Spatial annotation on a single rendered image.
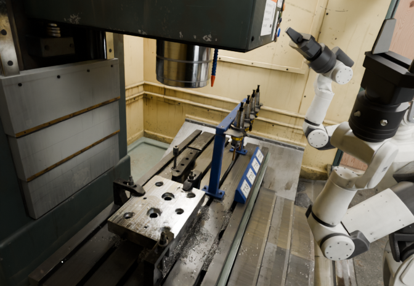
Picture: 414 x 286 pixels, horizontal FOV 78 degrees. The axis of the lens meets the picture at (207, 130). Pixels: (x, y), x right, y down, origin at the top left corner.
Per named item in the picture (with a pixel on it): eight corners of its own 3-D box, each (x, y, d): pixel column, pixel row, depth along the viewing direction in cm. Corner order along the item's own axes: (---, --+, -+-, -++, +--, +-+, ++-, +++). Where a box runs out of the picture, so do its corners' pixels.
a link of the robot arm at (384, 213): (321, 234, 78) (392, 198, 71) (339, 274, 66) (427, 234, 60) (300, 211, 74) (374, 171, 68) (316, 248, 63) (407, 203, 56)
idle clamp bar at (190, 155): (197, 161, 138) (198, 150, 136) (178, 189, 115) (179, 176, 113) (188, 159, 139) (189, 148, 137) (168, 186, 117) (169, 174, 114)
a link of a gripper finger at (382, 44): (383, 20, 45) (372, 55, 49) (400, 18, 45) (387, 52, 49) (377, 18, 46) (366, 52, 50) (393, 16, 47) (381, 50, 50)
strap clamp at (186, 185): (199, 192, 115) (202, 163, 109) (186, 209, 104) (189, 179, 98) (193, 189, 116) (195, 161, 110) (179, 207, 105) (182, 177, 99)
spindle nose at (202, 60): (179, 72, 86) (182, 34, 81) (220, 83, 78) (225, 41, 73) (143, 79, 73) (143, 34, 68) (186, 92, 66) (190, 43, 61)
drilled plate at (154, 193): (204, 201, 104) (205, 192, 101) (169, 257, 79) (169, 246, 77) (154, 184, 110) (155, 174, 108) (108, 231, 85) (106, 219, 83)
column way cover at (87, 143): (123, 161, 131) (119, 58, 110) (36, 223, 90) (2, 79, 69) (115, 158, 133) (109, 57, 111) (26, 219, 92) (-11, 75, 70)
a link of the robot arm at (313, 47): (299, 27, 95) (320, 46, 99) (282, 49, 97) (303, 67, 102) (317, 29, 83) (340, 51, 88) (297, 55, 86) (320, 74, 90)
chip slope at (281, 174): (295, 179, 182) (305, 147, 172) (284, 256, 122) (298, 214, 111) (183, 147, 209) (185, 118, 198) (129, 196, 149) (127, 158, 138)
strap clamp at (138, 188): (146, 209, 102) (146, 178, 96) (142, 214, 99) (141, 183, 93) (119, 199, 106) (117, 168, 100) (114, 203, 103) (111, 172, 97)
